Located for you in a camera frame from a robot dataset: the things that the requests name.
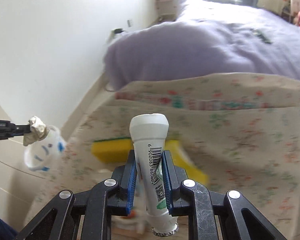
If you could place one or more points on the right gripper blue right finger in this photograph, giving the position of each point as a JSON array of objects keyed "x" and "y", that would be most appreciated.
[{"x": 172, "y": 178}]

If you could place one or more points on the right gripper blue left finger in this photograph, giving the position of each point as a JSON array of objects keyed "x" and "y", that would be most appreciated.
[{"x": 128, "y": 185}]

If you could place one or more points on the white tissue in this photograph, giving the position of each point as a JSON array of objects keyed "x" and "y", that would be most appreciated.
[{"x": 38, "y": 131}]

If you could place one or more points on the white green drink bottle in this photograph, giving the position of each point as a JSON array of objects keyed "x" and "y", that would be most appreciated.
[{"x": 148, "y": 133}]

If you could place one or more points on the white patterned trash bin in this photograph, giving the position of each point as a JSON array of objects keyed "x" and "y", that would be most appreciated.
[{"x": 42, "y": 156}]

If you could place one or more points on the yellow flat package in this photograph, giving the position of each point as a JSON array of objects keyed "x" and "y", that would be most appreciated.
[{"x": 181, "y": 159}]

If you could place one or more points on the yellow green sponge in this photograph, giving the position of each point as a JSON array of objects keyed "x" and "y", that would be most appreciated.
[{"x": 112, "y": 150}]

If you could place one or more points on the floral tablecloth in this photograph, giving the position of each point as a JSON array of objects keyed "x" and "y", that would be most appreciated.
[{"x": 242, "y": 130}]

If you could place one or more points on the purple bed blanket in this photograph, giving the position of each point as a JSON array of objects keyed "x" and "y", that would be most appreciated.
[{"x": 206, "y": 38}]

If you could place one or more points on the black remote on bed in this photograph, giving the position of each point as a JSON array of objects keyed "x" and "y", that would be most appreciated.
[{"x": 259, "y": 34}]

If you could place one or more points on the pink child chair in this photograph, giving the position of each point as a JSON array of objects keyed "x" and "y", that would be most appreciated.
[{"x": 165, "y": 8}]

